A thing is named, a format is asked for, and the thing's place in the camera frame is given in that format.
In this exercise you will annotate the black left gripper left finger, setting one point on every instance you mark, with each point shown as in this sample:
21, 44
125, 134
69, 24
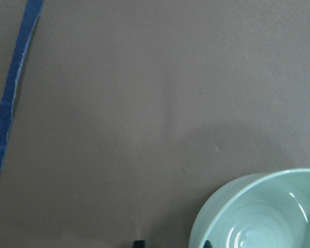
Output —
139, 244

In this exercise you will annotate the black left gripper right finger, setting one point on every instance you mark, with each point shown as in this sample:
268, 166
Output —
207, 244

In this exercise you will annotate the light green ceramic bowl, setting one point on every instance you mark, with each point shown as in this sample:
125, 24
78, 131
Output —
259, 210

